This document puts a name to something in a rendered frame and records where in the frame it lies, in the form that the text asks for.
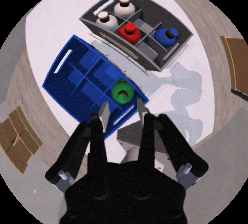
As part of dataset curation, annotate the grey divided crate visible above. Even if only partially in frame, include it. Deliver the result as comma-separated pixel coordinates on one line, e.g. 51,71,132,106
79,0,194,72

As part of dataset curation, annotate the green bottle with pale green label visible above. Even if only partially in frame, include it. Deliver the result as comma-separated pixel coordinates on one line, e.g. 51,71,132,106
111,79,134,104

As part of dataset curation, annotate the red bottle with pink label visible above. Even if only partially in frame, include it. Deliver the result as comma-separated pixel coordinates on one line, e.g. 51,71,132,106
117,23,141,46

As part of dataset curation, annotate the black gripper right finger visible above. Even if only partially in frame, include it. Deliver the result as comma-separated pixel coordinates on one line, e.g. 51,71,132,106
131,98,209,200

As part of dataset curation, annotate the white bottle with grey label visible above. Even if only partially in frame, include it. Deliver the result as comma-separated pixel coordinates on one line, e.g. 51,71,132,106
114,0,135,19

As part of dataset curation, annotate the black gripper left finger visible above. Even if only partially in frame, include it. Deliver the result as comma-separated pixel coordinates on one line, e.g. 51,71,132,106
45,101,110,200

